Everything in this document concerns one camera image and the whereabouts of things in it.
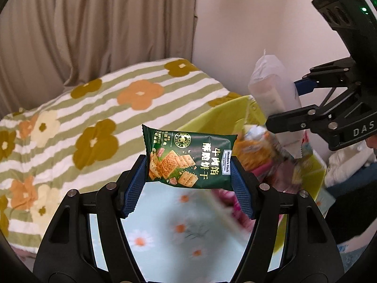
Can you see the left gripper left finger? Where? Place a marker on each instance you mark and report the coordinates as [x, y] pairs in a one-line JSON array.
[[133, 185]]

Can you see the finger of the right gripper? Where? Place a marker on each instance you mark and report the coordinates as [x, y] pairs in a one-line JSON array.
[[305, 86]]

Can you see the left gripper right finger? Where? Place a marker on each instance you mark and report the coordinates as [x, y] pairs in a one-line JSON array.
[[244, 186]]

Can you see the frosted white snack pouch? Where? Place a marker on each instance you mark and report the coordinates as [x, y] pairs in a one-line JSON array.
[[270, 86]]

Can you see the shrimp flakes snack bag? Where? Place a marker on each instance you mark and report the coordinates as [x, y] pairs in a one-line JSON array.
[[258, 150]]

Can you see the green beef cracker bag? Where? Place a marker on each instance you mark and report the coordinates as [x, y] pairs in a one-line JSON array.
[[189, 159]]

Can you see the green cardboard box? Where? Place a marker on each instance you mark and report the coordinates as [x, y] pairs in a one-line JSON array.
[[228, 115]]

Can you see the pink striped snack bag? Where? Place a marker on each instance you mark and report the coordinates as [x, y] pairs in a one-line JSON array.
[[265, 173]]

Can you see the floral striped quilt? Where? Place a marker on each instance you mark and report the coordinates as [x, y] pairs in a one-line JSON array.
[[89, 135]]

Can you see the blue daisy tablecloth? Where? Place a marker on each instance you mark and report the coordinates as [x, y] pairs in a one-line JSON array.
[[176, 236]]

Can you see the beige curtain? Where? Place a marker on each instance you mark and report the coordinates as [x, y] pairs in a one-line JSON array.
[[51, 46]]

